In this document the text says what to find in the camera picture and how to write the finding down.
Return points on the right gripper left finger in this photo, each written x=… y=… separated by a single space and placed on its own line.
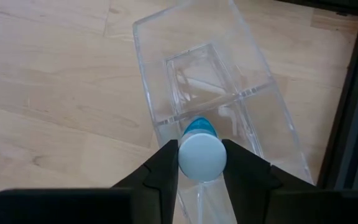
x=160 y=186

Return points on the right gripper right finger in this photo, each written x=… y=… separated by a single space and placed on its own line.
x=244 y=186

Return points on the blue toothpaste tube white cap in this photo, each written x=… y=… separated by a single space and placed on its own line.
x=202 y=155

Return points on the clear acrylic organizer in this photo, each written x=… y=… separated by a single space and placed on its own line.
x=204 y=102

